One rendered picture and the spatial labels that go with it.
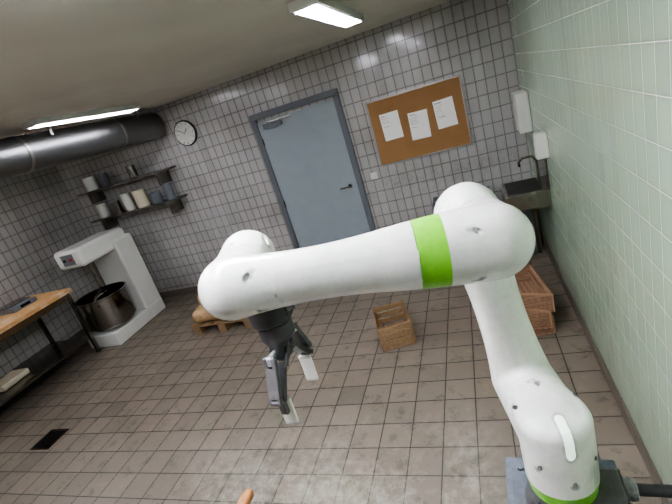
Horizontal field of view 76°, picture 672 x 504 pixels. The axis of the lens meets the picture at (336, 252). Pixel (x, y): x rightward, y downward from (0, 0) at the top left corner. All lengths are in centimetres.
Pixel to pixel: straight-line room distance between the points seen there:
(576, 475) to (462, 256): 47
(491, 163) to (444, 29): 146
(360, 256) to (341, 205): 469
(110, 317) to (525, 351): 558
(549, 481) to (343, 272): 55
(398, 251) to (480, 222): 13
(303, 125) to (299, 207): 102
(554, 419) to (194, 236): 587
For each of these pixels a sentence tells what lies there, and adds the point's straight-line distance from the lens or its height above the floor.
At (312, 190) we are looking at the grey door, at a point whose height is 110.
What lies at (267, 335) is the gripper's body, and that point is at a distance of 88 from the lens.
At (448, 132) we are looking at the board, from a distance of 498.
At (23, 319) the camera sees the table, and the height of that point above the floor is 86.
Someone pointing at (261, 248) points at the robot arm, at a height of 185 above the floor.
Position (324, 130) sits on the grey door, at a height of 176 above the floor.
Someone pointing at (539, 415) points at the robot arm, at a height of 145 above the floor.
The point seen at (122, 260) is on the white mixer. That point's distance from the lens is 636.
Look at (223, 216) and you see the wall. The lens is 604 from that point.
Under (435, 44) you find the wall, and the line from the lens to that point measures 495.
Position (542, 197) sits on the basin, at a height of 82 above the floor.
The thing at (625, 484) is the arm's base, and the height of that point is 125.
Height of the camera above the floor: 207
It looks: 19 degrees down
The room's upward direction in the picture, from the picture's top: 18 degrees counter-clockwise
